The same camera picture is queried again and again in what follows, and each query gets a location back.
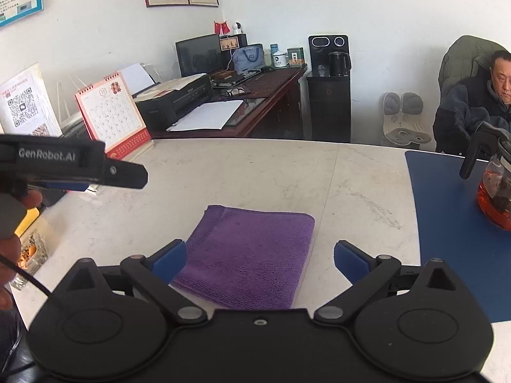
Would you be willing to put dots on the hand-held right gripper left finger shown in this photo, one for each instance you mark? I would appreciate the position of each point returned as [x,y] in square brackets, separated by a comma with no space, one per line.
[169,262]

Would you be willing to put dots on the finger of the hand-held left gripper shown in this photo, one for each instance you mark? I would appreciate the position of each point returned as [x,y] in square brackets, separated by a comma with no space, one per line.
[66,186]
[127,173]

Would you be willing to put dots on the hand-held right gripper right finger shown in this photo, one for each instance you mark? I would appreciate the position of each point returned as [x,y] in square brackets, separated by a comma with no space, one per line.
[351,262]

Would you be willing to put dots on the purple towel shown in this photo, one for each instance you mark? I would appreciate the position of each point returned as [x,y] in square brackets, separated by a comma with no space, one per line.
[247,255]

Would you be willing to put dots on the person's left hand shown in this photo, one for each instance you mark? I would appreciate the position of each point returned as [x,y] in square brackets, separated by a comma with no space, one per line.
[12,247]

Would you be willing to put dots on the black box device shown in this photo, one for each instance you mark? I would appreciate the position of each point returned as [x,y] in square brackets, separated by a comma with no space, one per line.
[76,131]

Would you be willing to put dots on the yellow box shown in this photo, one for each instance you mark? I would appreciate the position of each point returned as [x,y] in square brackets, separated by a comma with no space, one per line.
[30,219]

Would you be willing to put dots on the code print sign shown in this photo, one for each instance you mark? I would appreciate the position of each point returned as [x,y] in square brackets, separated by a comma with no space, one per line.
[28,103]

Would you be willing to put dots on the red desk calendar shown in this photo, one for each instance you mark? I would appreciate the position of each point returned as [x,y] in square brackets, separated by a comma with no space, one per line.
[111,115]

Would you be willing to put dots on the glass ashtray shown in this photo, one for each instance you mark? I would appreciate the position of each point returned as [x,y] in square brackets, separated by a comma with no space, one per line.
[30,255]

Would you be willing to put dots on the black printer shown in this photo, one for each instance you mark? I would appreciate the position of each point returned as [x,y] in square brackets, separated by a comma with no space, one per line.
[175,103]

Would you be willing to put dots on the white printer paper stack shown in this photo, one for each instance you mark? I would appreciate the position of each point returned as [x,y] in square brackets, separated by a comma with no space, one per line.
[133,78]

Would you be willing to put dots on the white paper sheet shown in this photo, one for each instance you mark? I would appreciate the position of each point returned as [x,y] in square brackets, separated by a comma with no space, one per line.
[207,115]

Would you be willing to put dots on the blue table mat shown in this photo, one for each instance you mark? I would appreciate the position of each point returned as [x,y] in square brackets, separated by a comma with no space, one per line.
[447,227]

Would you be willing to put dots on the black eyeglasses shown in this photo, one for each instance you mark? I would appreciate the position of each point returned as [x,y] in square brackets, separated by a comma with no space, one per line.
[238,91]

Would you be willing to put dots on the black computer monitor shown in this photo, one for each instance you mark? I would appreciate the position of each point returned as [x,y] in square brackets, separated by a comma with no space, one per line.
[199,56]

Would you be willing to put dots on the black keyboard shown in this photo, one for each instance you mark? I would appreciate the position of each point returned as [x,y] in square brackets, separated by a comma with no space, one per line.
[239,79]

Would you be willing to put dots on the black water dispenser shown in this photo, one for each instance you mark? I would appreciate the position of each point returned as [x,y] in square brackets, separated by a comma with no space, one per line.
[327,107]

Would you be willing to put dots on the blue bag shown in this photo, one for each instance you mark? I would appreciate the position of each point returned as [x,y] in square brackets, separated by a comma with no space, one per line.
[247,60]

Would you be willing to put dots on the wooden desk plaque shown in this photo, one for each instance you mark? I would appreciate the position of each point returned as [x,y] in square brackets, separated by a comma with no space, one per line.
[229,43]

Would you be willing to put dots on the dark wooden desk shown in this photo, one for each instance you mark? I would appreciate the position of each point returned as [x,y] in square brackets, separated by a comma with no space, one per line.
[275,95]

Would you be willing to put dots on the small red flags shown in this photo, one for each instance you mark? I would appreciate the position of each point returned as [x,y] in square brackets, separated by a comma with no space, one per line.
[221,28]

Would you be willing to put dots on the white mug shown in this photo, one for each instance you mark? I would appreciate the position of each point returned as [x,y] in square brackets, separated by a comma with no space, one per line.
[280,60]

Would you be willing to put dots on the black electric kettle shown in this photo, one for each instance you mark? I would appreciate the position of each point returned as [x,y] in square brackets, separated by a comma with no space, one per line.
[339,64]

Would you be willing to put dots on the green tea box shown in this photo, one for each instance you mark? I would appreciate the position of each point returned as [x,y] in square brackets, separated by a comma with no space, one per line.
[296,56]

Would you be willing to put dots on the green coat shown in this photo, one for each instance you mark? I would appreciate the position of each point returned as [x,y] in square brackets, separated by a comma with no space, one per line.
[459,60]

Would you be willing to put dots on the white security camera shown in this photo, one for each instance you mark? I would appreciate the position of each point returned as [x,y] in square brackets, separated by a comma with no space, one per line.
[238,28]

